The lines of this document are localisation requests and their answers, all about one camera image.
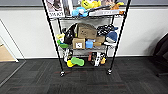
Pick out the small orange pack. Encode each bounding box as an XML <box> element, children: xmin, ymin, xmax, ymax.
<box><xmin>99</xmin><ymin>57</ymin><xmax>107</xmax><ymax>65</ymax></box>

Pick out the light blue plush toy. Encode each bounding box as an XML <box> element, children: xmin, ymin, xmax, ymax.
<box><xmin>71</xmin><ymin>7</ymin><xmax>89</xmax><ymax>18</ymax></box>

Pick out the white door frame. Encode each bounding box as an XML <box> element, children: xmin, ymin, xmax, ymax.
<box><xmin>0</xmin><ymin>18</ymin><xmax>19</xmax><ymax>63</ymax></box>

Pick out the small blue box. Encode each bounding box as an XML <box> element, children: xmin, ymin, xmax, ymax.
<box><xmin>85</xmin><ymin>39</ymin><xmax>94</xmax><ymax>50</ymax></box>

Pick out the small white pack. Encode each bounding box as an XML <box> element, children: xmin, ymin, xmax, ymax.
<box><xmin>63</xmin><ymin>49</ymin><xmax>72</xmax><ymax>63</ymax></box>

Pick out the white box with portrait print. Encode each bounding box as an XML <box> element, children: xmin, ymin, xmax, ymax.
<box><xmin>100</xmin><ymin>0</ymin><xmax>114</xmax><ymax>8</ymax></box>

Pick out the dark blue cap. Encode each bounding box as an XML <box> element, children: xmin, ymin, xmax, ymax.
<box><xmin>103</xmin><ymin>30</ymin><xmax>119</xmax><ymax>47</ymax></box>

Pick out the pale yellow bowl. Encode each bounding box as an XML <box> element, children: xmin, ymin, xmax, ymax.
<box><xmin>55</xmin><ymin>32</ymin><xmax>66</xmax><ymax>41</ymax></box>

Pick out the black wire shelf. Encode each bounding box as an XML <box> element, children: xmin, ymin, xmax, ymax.
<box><xmin>41</xmin><ymin>0</ymin><xmax>132</xmax><ymax>77</ymax></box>

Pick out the black chair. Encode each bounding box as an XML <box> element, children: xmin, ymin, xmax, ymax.
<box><xmin>151</xmin><ymin>31</ymin><xmax>168</xmax><ymax>78</ymax></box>

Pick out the large brown cardboard box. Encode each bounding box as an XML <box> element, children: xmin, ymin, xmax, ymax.
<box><xmin>75</xmin><ymin>23</ymin><xmax>98</xmax><ymax>39</ymax></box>

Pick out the yellow plush toy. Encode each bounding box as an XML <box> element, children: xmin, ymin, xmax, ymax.
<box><xmin>80</xmin><ymin>0</ymin><xmax>102</xmax><ymax>10</ymax></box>

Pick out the black patterned bag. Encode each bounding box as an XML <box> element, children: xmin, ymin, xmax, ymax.
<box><xmin>96</xmin><ymin>23</ymin><xmax>119</xmax><ymax>37</ymax></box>

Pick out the yellow and green toy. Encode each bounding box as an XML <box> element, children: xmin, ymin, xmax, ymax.
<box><xmin>66</xmin><ymin>56</ymin><xmax>85</xmax><ymax>68</ymax></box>

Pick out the small orange bottle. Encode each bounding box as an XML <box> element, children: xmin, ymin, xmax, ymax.
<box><xmin>87</xmin><ymin>52</ymin><xmax>94</xmax><ymax>62</ymax></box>

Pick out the grey flat printed box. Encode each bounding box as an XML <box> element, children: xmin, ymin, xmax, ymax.
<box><xmin>88</xmin><ymin>8</ymin><xmax>121</xmax><ymax>18</ymax></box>

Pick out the white and black pack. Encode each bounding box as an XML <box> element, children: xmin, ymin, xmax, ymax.
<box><xmin>92</xmin><ymin>53</ymin><xmax>103</xmax><ymax>67</ymax></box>

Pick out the small cardboard box white label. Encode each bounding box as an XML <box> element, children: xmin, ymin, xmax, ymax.
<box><xmin>72</xmin><ymin>37</ymin><xmax>87</xmax><ymax>50</ymax></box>

